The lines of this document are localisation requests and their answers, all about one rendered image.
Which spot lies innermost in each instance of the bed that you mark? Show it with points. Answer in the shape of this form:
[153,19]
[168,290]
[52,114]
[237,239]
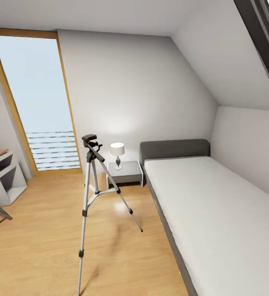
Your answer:
[217,223]

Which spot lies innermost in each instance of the nightstand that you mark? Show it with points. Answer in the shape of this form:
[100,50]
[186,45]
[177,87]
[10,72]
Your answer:
[130,172]

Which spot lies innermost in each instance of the desk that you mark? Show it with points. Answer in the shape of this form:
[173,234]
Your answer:
[12,181]

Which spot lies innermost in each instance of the camera tripod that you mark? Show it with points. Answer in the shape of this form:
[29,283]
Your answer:
[91,156]

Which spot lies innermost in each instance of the table lamp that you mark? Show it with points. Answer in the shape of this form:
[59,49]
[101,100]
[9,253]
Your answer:
[117,149]

